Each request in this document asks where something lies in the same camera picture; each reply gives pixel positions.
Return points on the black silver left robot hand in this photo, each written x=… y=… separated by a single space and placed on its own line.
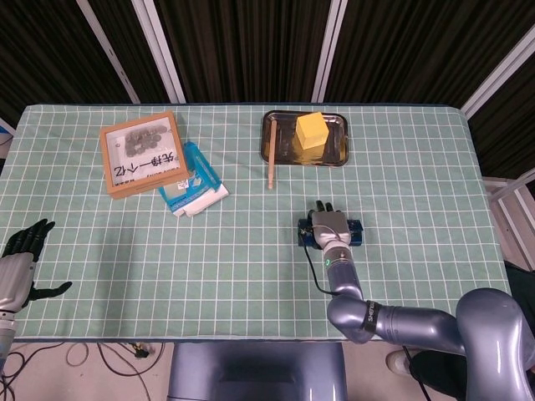
x=14 y=284

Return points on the blue white sign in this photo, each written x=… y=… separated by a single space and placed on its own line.
x=5 y=133

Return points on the blue tin box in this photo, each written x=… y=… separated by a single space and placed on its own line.
x=355 y=234

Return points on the white shoe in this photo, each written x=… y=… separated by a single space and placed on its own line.
x=397 y=362

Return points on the wooden framed box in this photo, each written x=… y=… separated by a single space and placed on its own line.
x=144 y=152

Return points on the white metal rack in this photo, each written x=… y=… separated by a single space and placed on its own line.
x=512 y=200

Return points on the slanted white frame beam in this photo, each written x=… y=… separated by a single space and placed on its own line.
x=499 y=75

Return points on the wooden stick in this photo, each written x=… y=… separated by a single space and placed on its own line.
x=272 y=158

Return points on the yellow cube block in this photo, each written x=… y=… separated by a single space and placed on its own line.
x=311 y=131

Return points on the thin white frame post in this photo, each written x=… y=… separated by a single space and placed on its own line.
x=109 y=52

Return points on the green checked tablecloth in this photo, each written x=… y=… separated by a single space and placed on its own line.
x=209 y=271

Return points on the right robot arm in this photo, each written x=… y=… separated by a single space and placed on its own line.
x=418 y=321

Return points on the shiny metal tray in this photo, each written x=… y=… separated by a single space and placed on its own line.
x=284 y=142

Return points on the blue white paper package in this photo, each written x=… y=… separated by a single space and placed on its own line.
x=196 y=192

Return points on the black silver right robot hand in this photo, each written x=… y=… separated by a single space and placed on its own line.
x=332 y=227

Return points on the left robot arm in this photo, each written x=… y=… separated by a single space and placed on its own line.
x=5 y=338

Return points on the black trouser leg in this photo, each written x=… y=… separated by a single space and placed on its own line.
x=434 y=376

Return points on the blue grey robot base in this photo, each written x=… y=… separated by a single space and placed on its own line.
x=257 y=372

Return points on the double white frame post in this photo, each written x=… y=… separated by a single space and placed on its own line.
x=161 y=52

